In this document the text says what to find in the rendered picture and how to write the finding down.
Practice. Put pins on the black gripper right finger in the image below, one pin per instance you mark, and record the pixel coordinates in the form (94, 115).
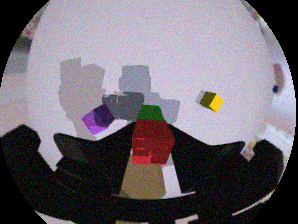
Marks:
(193, 158)

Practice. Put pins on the purple block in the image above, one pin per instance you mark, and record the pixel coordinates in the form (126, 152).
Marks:
(98, 119)

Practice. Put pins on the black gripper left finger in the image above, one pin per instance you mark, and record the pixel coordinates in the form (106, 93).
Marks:
(110, 154)

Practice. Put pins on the red block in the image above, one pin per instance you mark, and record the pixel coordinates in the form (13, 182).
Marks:
(152, 142)

